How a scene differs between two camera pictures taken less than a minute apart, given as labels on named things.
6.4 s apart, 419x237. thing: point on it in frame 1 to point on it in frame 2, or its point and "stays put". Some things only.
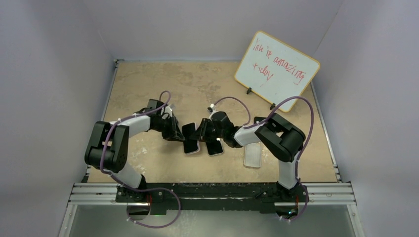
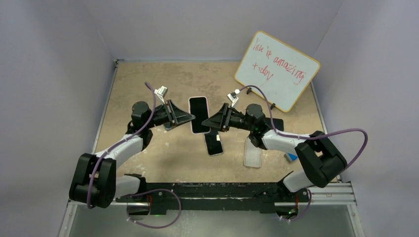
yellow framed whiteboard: x=275 y=70 stays put
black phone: x=190 y=146 to x=198 y=107
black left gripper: x=174 y=133 to x=180 y=116
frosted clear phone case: x=252 y=155 stays put
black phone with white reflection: x=215 y=147 stays put
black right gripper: x=201 y=134 to x=221 y=120
